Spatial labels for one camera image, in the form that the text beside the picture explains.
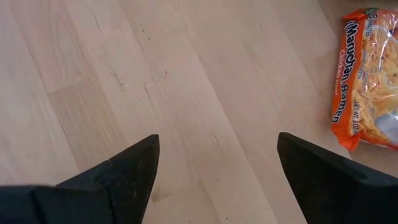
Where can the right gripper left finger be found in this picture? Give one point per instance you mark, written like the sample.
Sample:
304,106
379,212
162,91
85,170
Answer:
124,186

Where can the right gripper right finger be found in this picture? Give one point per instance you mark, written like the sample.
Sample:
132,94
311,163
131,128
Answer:
317,186

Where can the orange Maruchan ramen packet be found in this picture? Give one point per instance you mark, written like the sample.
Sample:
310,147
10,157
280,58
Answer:
367,77

